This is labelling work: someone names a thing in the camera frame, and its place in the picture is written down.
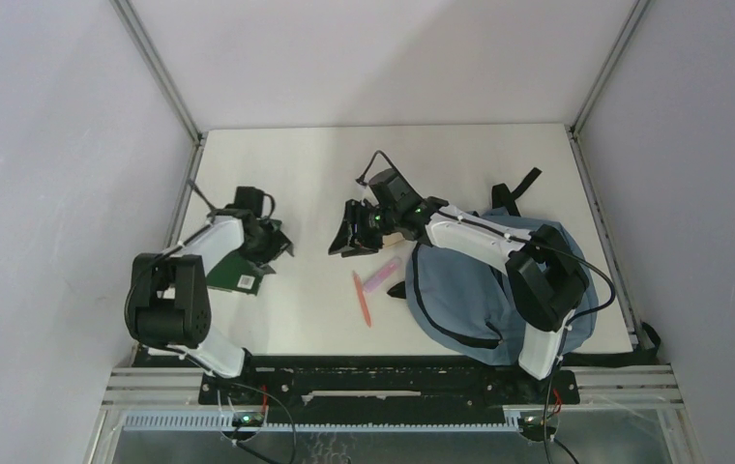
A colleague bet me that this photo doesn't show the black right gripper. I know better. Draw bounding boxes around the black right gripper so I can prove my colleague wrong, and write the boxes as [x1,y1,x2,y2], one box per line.
[330,197,400,256]

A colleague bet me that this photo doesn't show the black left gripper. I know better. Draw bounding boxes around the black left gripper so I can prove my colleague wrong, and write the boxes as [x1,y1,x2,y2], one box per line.
[236,216,293,276]

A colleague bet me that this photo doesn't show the beige snap wallet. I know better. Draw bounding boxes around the beige snap wallet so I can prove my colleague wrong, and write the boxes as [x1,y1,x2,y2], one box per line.
[382,232,406,248]

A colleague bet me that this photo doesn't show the dark green book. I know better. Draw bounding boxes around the dark green book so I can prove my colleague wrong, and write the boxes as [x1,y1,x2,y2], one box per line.
[206,220,264,295]

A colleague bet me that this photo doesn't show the blue student backpack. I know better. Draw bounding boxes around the blue student backpack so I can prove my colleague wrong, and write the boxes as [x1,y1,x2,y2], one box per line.
[386,167,662,367]

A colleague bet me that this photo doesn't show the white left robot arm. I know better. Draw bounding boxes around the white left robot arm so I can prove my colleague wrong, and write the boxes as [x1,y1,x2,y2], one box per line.
[124,186,293,403]

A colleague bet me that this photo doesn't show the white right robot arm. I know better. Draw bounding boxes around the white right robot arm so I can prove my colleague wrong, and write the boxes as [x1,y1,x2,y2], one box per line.
[329,168,602,402]

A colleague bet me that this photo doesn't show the orange pen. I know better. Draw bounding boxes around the orange pen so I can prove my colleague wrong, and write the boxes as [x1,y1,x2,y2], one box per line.
[352,272,372,328]

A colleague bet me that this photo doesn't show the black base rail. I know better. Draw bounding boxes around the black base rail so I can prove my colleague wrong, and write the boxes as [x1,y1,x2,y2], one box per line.
[197,355,580,425]

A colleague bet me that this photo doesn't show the aluminium frame front rail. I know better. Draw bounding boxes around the aluminium frame front rail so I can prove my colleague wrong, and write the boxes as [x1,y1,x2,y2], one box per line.
[102,362,684,431]

